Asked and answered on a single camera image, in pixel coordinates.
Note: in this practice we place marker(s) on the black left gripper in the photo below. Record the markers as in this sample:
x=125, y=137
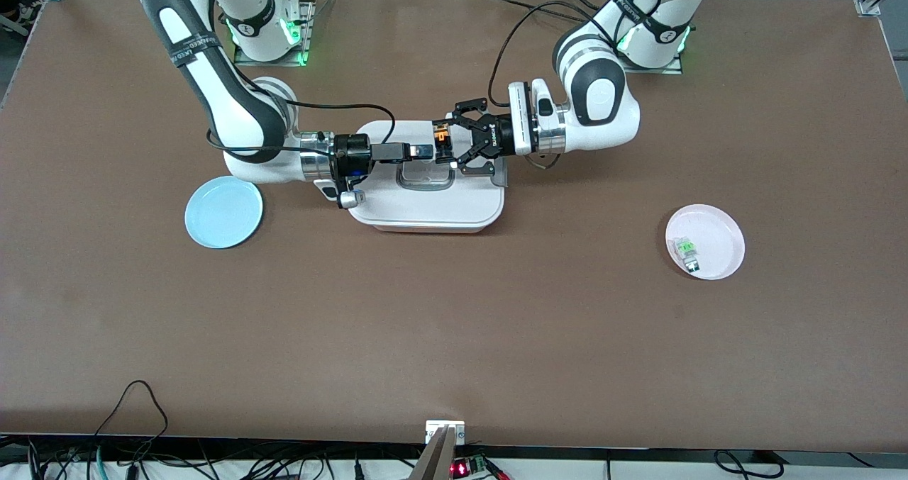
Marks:
x=494, y=139

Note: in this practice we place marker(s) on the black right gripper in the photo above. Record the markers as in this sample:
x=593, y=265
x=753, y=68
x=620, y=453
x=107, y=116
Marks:
x=352, y=155

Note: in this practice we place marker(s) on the orange push button switch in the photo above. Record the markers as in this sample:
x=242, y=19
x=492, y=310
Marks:
x=443, y=137

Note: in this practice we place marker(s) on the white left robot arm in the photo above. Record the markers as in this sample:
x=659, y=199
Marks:
x=603, y=104

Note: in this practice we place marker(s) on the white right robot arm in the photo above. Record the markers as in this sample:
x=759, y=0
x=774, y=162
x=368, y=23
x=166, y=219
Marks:
x=234, y=111

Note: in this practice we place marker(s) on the pink storage box white lid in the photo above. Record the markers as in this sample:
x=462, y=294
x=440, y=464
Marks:
x=425, y=207

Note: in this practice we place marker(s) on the light blue round plate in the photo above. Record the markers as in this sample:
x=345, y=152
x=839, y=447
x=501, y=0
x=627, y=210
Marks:
x=223, y=214

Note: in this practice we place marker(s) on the pink round plate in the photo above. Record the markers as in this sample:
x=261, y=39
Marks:
x=716, y=239

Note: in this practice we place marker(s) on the grey aluminium bar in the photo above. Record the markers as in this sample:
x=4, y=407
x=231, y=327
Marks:
x=436, y=462

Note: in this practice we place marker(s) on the circuit board red light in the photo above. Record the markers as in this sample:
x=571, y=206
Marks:
x=461, y=469

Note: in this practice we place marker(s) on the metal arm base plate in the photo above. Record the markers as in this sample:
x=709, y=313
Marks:
x=652, y=71
x=306, y=19

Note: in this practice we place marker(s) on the green push button switch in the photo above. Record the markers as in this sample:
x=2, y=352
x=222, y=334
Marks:
x=687, y=249

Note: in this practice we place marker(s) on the small white bracket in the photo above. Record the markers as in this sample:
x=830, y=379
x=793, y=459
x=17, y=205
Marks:
x=434, y=430

